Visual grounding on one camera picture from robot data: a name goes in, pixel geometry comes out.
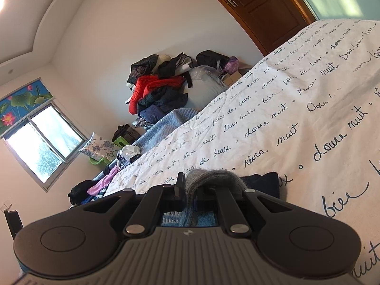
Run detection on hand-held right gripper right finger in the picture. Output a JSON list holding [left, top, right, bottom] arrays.
[[194, 181, 295, 236]]

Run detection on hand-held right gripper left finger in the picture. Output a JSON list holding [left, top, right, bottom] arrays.
[[83, 172, 187, 237]]

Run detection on grey sweater with navy sleeves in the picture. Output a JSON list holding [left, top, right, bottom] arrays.
[[160, 169, 281, 228]]

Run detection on pile of dark clothes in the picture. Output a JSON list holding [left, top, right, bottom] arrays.
[[127, 52, 194, 123]]

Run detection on pink cloth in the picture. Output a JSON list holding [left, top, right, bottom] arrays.
[[87, 166, 121, 197]]

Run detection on green plastic stool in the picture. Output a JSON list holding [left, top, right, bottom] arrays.
[[89, 137, 133, 167]]

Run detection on black cloth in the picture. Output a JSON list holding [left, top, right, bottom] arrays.
[[68, 180, 99, 205]]

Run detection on dark brown bag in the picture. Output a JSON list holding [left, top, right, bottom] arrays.
[[112, 124, 140, 143]]

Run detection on floral pillow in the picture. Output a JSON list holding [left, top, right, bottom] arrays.
[[80, 132, 119, 161]]

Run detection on light blue quilt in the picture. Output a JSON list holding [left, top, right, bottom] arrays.
[[132, 107, 203, 155]]

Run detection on white script-printed bed cover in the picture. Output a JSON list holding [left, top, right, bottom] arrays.
[[104, 18, 380, 285]]

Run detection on clear plastic bag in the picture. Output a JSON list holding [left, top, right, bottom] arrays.
[[187, 65, 230, 109]]

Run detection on red puffer jacket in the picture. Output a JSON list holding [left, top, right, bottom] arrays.
[[129, 75, 185, 115]]

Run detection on window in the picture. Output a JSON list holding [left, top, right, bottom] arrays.
[[3, 101, 88, 192]]

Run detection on cardboard box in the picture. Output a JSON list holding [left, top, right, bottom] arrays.
[[221, 69, 252, 87]]

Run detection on black panel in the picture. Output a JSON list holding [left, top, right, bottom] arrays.
[[4, 209, 24, 241]]

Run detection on purple cloth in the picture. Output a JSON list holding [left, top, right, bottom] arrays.
[[224, 56, 240, 73]]

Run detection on black bag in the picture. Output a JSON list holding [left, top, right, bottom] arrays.
[[196, 50, 231, 69]]

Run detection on floral roller blind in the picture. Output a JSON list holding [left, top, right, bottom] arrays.
[[0, 78, 54, 139]]

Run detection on wooden door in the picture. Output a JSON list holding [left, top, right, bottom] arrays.
[[191, 0, 317, 57]]

